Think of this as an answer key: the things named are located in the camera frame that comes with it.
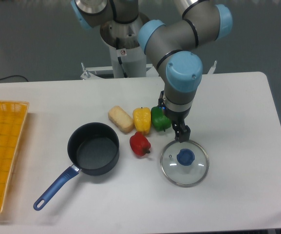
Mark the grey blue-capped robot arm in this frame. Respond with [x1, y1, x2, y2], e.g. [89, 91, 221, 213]
[71, 0, 233, 142]

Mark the yellow bell pepper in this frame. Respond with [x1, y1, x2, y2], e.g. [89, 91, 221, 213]
[133, 107, 151, 135]

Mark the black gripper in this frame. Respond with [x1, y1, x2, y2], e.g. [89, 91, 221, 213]
[158, 91, 191, 143]

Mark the glass lid blue knob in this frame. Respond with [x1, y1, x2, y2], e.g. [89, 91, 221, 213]
[159, 139, 210, 188]

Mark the black floor cable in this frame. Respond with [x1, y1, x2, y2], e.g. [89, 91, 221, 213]
[0, 75, 30, 82]

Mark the yellow woven basket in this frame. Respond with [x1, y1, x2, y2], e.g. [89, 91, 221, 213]
[0, 100, 29, 213]

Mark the green bell pepper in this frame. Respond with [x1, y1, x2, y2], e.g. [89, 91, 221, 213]
[151, 106, 171, 131]

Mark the red bell pepper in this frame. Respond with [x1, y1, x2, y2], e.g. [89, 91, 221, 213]
[130, 132, 151, 157]

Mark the dark pot blue handle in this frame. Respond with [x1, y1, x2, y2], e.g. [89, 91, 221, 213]
[33, 122, 120, 211]

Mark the beige bread loaf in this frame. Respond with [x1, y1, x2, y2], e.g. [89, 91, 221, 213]
[108, 106, 134, 134]

